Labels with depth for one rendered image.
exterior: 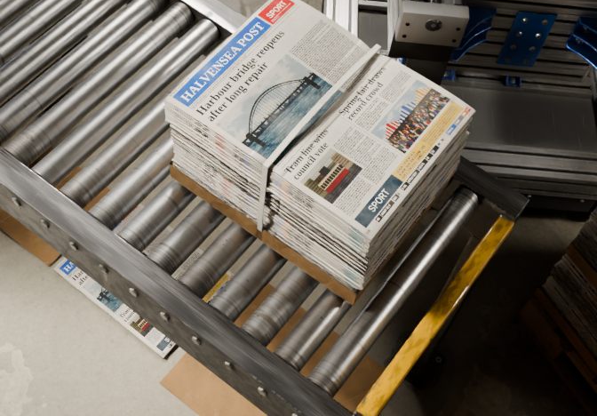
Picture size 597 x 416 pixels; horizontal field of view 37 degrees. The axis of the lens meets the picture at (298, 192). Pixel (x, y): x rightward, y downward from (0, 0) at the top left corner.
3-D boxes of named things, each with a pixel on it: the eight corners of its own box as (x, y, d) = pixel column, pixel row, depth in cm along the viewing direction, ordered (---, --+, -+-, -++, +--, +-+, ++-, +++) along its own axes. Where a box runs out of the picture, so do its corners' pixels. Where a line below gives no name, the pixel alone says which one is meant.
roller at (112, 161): (250, 58, 171) (251, 41, 167) (75, 222, 150) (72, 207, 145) (230, 44, 173) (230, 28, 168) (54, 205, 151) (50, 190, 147)
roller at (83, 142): (224, 41, 173) (224, 23, 169) (48, 201, 151) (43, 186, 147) (204, 28, 174) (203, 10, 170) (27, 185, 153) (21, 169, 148)
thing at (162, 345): (237, 276, 229) (237, 275, 228) (163, 358, 216) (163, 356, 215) (129, 196, 238) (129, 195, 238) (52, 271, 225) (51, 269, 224)
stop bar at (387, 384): (514, 228, 151) (518, 223, 149) (370, 428, 131) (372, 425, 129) (497, 218, 151) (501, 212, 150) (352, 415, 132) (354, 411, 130)
